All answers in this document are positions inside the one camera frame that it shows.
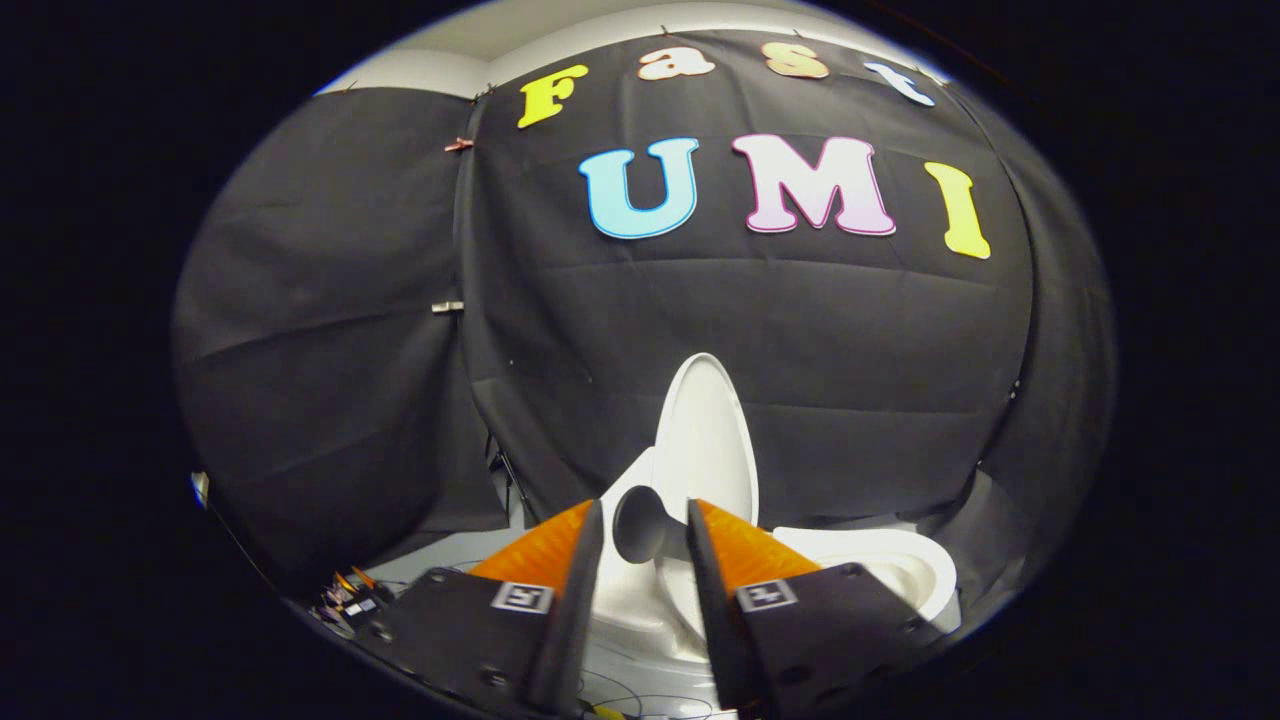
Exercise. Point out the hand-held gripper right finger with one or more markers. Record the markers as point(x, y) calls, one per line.
point(712, 620)

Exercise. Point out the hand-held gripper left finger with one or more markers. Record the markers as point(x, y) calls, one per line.
point(575, 620)

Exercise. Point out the black round lid knob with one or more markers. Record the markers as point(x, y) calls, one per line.
point(637, 525)

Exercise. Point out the white toilet tank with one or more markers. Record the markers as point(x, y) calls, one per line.
point(625, 600)

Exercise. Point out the white toilet seat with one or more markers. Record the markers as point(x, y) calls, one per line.
point(900, 548)

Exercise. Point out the small electronics pile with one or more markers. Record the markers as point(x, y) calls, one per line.
point(350, 602)

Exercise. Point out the black backdrop cloth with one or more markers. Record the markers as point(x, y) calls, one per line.
point(800, 330)

